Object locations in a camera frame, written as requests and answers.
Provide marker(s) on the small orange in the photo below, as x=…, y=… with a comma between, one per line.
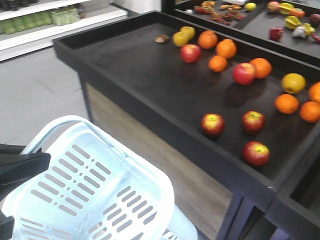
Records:
x=217, y=63
x=286, y=103
x=310, y=112

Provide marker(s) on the orange back left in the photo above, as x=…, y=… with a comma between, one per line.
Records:
x=207, y=39

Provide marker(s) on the light blue plastic basket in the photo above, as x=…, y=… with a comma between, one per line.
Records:
x=95, y=188

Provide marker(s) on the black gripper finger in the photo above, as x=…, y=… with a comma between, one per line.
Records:
x=17, y=168

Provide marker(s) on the red apple front right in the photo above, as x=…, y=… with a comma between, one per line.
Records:
x=255, y=154

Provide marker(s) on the yellow pear fruit rear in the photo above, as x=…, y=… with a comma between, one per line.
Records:
x=190, y=31

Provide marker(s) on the brown mushroom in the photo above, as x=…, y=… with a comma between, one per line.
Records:
x=161, y=39

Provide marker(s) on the yellow pear fruit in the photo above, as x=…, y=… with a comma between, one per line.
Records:
x=180, y=39
x=190, y=31

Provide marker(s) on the red apple front left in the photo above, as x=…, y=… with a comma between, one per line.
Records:
x=212, y=125

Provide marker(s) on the small orange middle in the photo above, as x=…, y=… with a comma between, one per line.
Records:
x=217, y=63

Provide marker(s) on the red apple front middle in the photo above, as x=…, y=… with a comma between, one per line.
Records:
x=253, y=122

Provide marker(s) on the red apple back middle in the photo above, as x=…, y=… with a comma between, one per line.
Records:
x=243, y=74

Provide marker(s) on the yellow orange fruit right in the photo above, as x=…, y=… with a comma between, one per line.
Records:
x=293, y=83

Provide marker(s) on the small orange lower left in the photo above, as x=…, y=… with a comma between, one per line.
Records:
x=286, y=103

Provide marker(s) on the large orange far right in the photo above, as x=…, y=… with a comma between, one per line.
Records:
x=314, y=92

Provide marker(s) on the white garlic bulb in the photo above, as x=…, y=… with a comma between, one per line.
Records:
x=299, y=32

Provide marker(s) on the orange behind middle apple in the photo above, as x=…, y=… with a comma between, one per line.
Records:
x=262, y=67

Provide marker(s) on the yellow pear fruit front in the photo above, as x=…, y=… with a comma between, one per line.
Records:
x=180, y=39

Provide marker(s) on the red apple back left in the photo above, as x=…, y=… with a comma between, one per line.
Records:
x=190, y=53

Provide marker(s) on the red apple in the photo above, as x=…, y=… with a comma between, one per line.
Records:
x=253, y=122
x=212, y=125
x=190, y=53
x=243, y=74
x=255, y=154

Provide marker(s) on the white store shelving unit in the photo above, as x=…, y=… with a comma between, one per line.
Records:
x=34, y=27

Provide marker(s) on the red bell pepper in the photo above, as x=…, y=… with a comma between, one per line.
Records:
x=275, y=34

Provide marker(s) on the black produce display table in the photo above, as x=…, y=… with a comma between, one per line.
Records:
x=120, y=63

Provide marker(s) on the small orange lower right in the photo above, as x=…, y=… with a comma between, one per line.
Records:
x=310, y=112

